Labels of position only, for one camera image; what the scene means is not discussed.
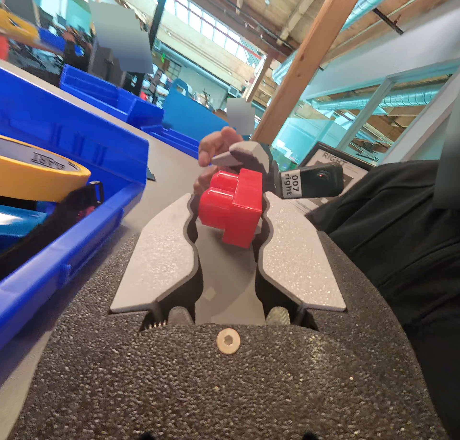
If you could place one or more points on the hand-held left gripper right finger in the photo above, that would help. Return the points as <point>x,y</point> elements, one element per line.
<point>298,264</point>

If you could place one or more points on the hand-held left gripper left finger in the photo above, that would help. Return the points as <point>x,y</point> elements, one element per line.
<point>158,264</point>

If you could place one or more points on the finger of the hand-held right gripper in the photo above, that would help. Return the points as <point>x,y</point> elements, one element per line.
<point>226,159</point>
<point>253,156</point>

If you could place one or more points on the red toy block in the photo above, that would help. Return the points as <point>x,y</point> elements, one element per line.
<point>233,202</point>

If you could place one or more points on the blue plastic bin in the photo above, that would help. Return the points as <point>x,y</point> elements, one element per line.
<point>54,123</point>

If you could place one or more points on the person's right hand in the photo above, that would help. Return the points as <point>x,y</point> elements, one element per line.
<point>215,145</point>

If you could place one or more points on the black framed sign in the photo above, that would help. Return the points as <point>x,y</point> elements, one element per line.
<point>316,159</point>

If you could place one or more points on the flat blue bin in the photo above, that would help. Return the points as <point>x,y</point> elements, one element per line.
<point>176,141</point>

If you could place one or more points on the person's black jacket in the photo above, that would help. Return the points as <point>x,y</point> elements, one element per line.
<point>395,249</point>

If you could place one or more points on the blue storage bin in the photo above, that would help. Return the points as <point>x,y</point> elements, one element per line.
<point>104,95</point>

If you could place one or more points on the yellow tape roll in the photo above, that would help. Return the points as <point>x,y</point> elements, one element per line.
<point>36,184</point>

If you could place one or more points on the light blue block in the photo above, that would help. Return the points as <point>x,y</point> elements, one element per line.
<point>18,224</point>

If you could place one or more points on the black steel column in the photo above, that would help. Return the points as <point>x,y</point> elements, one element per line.
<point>158,15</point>

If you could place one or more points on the wooden post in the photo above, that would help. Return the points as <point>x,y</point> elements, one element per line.
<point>312,51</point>

